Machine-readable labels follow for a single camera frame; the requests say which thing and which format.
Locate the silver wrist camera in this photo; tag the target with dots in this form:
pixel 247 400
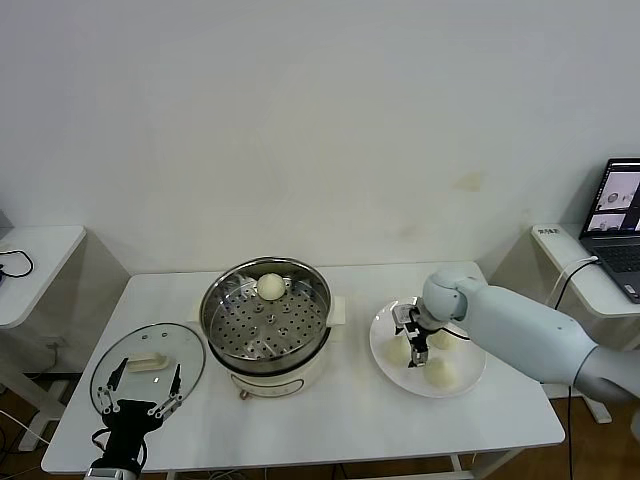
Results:
pixel 112 474
pixel 401 316

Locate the small printed label sticker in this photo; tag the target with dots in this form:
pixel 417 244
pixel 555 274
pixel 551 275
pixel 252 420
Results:
pixel 549 232

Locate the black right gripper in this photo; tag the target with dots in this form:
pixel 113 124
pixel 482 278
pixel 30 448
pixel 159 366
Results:
pixel 421 331

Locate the white side table with label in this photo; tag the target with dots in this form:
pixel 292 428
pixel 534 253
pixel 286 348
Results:
pixel 550 250

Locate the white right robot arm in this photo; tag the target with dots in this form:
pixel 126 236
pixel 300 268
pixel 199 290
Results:
pixel 525 320

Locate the glass pot lid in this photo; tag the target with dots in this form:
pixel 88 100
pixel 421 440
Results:
pixel 190 350

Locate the perforated steel steamer basket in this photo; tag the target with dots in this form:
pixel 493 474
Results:
pixel 300 345

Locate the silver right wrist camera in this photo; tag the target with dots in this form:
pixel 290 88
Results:
pixel 401 316

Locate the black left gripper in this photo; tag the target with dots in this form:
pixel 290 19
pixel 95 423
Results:
pixel 131 425

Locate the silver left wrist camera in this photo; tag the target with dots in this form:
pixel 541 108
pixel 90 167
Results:
pixel 112 474

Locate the dark grey open laptop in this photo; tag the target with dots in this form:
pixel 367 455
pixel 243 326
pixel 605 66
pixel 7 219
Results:
pixel 615 260

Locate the white steamed baozi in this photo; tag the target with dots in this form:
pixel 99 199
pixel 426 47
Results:
pixel 396 352
pixel 445 343
pixel 271 287
pixel 441 373

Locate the white wall socket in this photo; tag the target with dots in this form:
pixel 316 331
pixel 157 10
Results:
pixel 56 343

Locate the white round plate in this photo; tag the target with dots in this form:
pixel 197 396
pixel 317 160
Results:
pixel 470 365

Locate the cream electric cooking pot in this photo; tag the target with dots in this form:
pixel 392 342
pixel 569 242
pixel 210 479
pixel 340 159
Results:
pixel 280 381

